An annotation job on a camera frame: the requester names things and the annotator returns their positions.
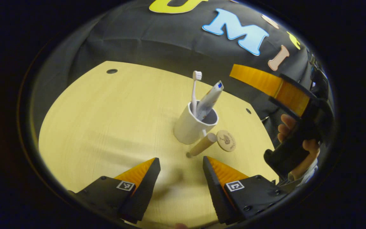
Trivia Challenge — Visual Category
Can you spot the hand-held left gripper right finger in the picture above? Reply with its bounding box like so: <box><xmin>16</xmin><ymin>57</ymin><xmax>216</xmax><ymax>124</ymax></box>
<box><xmin>202</xmin><ymin>156</ymin><xmax>289</xmax><ymax>225</ymax></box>

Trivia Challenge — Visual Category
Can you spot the black backdrop cloth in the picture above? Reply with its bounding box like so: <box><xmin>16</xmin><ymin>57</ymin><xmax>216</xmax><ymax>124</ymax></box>
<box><xmin>32</xmin><ymin>0</ymin><xmax>333</xmax><ymax>153</ymax></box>

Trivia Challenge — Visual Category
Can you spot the white toothpaste tube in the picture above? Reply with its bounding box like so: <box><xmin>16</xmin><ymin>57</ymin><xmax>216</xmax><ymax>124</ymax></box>
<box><xmin>196</xmin><ymin>80</ymin><xmax>224</xmax><ymax>121</ymax></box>

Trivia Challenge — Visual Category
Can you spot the white cup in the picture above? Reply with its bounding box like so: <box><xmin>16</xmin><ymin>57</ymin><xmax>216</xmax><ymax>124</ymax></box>
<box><xmin>173</xmin><ymin>101</ymin><xmax>219</xmax><ymax>158</ymax></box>

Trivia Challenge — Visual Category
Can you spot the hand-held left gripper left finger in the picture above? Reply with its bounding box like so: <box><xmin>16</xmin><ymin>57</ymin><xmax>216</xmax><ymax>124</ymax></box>
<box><xmin>67</xmin><ymin>157</ymin><xmax>161</xmax><ymax>225</ymax></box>

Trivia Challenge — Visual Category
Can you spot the pink toothbrush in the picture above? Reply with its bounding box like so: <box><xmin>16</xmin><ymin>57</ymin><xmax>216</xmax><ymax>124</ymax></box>
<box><xmin>191</xmin><ymin>71</ymin><xmax>203</xmax><ymax>117</ymax></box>

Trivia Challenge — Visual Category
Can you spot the light wooden desktop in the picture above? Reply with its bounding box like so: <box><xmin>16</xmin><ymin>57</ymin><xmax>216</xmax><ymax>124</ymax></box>
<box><xmin>38</xmin><ymin>60</ymin><xmax>280</xmax><ymax>228</ymax></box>

